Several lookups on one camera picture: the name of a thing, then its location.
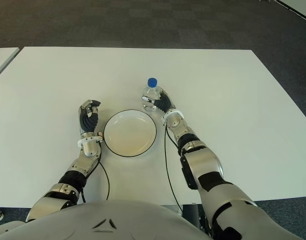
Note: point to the clear water bottle blue cap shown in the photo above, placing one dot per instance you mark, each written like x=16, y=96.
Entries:
x=151, y=96

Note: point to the black metal table frame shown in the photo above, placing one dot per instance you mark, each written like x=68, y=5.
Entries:
x=193, y=217

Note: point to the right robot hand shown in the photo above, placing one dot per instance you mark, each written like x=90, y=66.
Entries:
x=164, y=102

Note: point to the white side table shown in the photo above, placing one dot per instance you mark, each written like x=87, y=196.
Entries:
x=4, y=61

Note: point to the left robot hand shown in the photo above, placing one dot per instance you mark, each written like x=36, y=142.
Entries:
x=88, y=122

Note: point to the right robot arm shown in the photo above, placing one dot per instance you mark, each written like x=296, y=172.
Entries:
x=205, y=170

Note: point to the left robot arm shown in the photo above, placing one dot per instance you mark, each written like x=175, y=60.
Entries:
x=89, y=151

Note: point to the grey robot torso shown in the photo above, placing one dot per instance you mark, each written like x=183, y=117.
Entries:
x=105, y=220

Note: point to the white plate black rim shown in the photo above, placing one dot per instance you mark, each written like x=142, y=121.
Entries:
x=130, y=133

